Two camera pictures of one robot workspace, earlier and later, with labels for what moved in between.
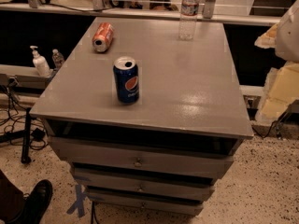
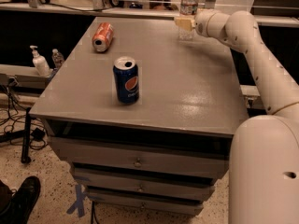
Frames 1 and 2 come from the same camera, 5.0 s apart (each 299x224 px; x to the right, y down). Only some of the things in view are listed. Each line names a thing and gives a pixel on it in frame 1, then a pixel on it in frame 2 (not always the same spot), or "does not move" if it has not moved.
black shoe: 35,203 -> 16,205
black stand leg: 25,160 does not move
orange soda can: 103,36 does not move
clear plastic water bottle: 189,13 does not move
